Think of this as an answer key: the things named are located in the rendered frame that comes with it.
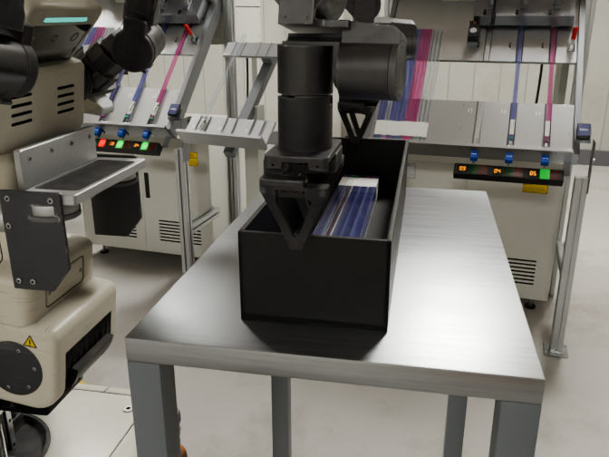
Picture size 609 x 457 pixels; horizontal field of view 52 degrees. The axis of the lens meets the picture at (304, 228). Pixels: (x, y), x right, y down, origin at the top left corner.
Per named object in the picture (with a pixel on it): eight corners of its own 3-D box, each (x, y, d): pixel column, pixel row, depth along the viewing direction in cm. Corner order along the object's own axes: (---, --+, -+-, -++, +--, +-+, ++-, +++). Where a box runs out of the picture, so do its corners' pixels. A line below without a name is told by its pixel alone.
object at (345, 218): (343, 190, 122) (343, 174, 121) (379, 192, 121) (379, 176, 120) (288, 302, 75) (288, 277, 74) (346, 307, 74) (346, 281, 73)
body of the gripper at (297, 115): (342, 155, 70) (343, 88, 68) (327, 177, 61) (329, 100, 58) (285, 152, 72) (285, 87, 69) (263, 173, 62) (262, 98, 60)
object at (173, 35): (199, 62, 259) (195, 53, 255) (66, 59, 278) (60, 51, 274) (221, 4, 273) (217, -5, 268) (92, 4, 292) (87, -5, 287)
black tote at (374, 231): (320, 190, 126) (320, 136, 123) (405, 195, 123) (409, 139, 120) (240, 320, 73) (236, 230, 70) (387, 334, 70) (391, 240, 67)
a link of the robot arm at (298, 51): (289, 32, 65) (268, 34, 60) (352, 33, 63) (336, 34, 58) (289, 99, 68) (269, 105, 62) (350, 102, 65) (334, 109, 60)
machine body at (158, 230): (215, 271, 290) (207, 140, 269) (87, 255, 310) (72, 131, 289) (265, 228, 348) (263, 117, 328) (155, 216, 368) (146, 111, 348)
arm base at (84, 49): (85, 56, 125) (52, 61, 114) (112, 32, 123) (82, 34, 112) (112, 92, 127) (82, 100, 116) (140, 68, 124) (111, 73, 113)
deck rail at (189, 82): (176, 139, 243) (169, 129, 238) (171, 138, 243) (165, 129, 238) (225, 4, 272) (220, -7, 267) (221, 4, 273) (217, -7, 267)
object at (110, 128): (171, 138, 243) (164, 127, 237) (33, 129, 262) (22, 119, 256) (172, 136, 244) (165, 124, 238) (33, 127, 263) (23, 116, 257)
